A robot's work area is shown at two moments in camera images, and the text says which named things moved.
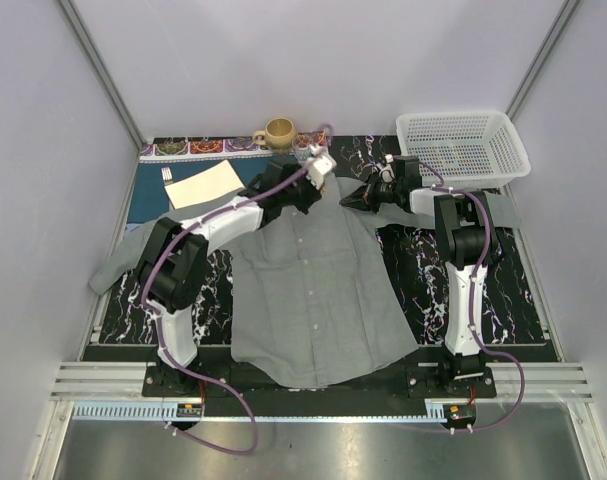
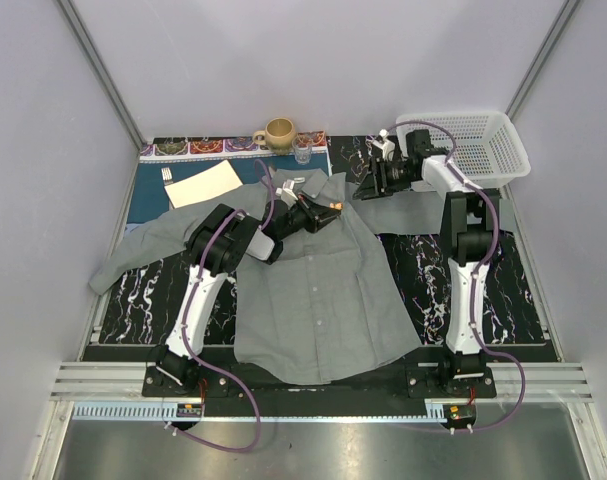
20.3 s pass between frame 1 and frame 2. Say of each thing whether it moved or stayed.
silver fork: stayed
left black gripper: moved
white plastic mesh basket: stayed
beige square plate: stayed
